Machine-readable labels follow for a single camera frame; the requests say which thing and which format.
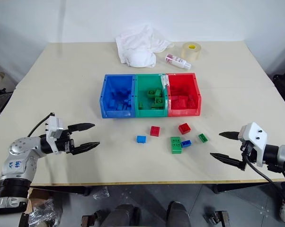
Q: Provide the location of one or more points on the clear packing tape roll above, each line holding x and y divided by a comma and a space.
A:
191, 52

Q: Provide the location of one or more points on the small clear plastic bottle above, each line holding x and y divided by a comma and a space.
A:
176, 60

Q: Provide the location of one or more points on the black table frame bar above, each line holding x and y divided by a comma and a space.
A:
242, 188
62, 189

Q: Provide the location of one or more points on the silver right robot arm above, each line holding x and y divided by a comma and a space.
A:
283, 154

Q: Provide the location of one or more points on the dark rounded shape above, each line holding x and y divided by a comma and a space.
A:
122, 216
179, 215

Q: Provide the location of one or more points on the small green toy brick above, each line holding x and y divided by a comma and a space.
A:
203, 138

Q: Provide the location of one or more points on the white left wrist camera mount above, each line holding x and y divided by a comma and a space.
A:
54, 126

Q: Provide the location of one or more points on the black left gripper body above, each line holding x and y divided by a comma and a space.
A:
67, 144

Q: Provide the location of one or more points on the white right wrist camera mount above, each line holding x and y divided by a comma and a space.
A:
255, 137

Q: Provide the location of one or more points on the clear crumpled plastic bag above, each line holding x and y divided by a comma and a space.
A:
44, 214

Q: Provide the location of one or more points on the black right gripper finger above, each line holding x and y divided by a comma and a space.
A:
231, 135
227, 160

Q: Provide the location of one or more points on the red plastic bin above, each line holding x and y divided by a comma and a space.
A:
180, 81

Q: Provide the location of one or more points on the brown cardboard box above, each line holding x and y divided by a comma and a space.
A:
37, 196

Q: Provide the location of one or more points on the green plastic bin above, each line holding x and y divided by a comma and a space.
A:
146, 81

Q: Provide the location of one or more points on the blue plastic bin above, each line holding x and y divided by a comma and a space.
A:
117, 82

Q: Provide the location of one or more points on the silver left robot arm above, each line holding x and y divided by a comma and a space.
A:
19, 163

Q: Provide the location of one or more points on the black equipment case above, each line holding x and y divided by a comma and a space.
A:
284, 92

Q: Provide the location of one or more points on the crumpled white cloth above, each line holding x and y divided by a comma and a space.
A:
140, 45

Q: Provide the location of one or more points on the small clear plastic bag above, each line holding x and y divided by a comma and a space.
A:
101, 194

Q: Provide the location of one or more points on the red square toy brick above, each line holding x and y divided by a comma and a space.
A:
184, 128
155, 131

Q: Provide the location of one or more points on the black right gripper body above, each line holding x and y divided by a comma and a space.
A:
249, 153

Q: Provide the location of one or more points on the small blue toy brick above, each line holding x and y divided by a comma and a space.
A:
186, 143

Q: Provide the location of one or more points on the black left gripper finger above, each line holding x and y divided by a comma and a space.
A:
86, 147
82, 127

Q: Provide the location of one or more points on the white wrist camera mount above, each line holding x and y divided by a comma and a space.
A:
54, 126
255, 137

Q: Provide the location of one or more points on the large green toy brick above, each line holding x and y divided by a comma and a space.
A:
175, 145

